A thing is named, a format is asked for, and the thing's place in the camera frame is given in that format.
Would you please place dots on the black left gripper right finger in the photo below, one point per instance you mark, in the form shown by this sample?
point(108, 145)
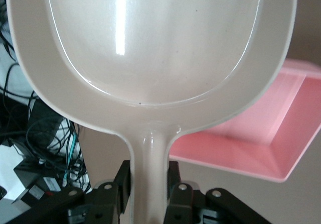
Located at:
point(185, 204)

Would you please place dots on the beige plastic dustpan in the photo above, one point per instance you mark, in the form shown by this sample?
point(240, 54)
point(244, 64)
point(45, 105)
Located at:
point(150, 58)

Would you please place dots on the black labelled power box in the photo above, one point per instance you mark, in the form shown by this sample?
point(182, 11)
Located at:
point(32, 173)

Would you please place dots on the pink plastic bin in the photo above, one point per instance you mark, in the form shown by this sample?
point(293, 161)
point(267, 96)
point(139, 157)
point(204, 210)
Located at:
point(250, 146)

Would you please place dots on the dark grey box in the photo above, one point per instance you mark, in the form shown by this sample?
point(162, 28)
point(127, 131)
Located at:
point(42, 118)

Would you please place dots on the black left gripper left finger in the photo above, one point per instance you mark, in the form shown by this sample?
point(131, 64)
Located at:
point(105, 204)

